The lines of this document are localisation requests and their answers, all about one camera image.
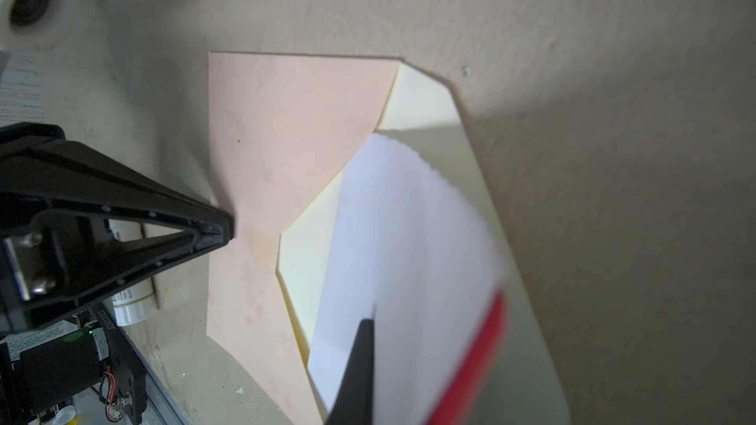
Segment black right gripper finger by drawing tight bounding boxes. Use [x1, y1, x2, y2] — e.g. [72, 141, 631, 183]
[326, 319, 374, 425]

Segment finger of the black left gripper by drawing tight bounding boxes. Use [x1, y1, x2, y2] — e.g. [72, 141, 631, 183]
[1, 122, 234, 334]

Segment pink lined letter paper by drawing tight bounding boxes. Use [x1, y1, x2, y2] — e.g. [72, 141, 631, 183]
[307, 134, 507, 424]

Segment pink paper envelope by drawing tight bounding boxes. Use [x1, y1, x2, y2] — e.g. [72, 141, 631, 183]
[207, 53, 570, 424]

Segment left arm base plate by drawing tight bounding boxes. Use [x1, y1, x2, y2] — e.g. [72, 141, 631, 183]
[1, 304, 148, 424]

